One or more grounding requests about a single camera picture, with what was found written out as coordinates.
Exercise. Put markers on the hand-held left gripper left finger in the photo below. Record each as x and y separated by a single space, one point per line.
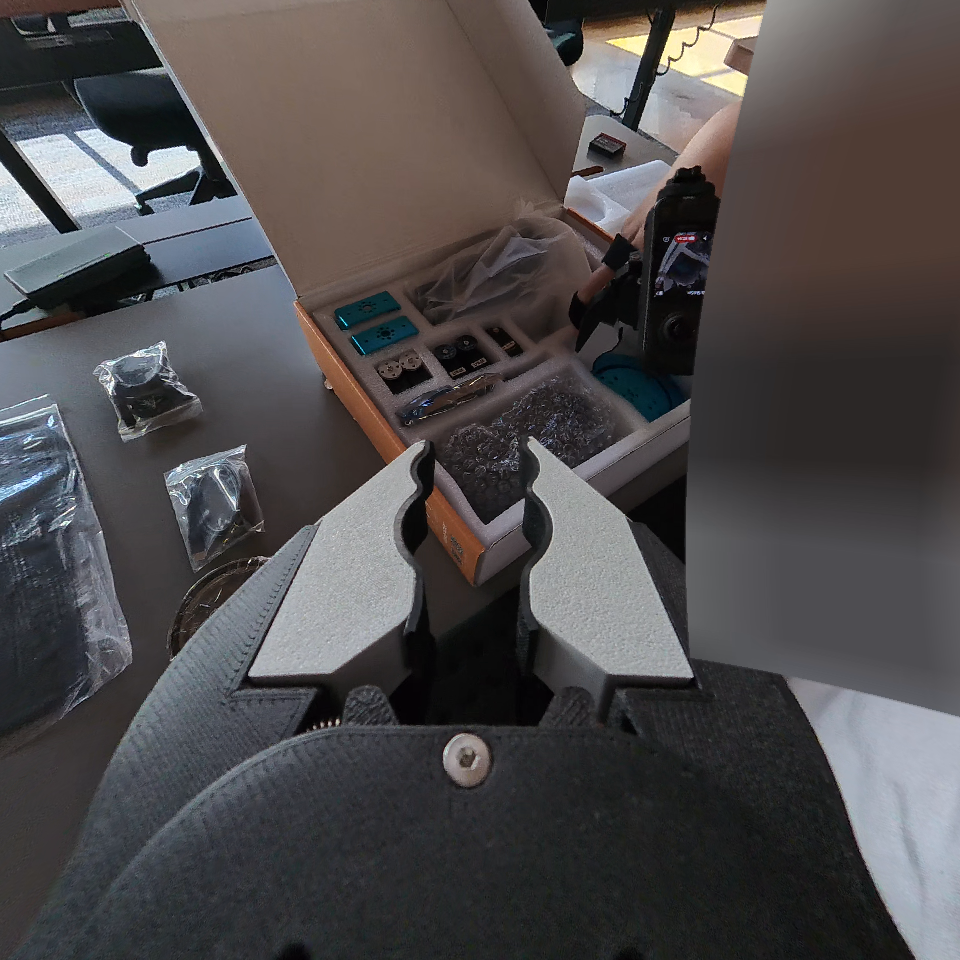
352 585

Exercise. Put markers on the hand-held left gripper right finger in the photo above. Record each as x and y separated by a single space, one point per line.
607 592

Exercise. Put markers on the orange cardboard kit box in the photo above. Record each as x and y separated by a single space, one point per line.
360 150

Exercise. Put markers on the person's right hand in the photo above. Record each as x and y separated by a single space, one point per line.
636 225

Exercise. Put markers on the white foam sheet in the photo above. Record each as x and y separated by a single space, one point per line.
622 202

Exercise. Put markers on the small plastic parts bag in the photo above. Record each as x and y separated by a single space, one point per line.
146 390
214 510

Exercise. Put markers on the bubble wrap bag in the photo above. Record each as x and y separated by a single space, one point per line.
540 435

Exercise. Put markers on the crumpled clear plastic bag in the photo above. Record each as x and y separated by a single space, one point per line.
502 262

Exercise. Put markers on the small black box red label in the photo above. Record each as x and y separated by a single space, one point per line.
607 145

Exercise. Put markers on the servo with black horn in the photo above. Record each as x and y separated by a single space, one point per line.
468 352
448 364

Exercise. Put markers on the shiny foil packet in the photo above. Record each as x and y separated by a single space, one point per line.
450 397

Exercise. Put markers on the servo with silver horn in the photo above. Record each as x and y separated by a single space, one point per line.
390 375
412 366

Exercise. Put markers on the large bag of black parts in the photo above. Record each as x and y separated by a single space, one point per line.
37 562

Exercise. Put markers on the grey flat device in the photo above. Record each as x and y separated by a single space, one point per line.
75 262

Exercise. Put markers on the black office chair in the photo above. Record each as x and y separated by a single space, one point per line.
135 105

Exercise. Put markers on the teal metal bracket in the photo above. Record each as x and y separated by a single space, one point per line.
382 336
365 309

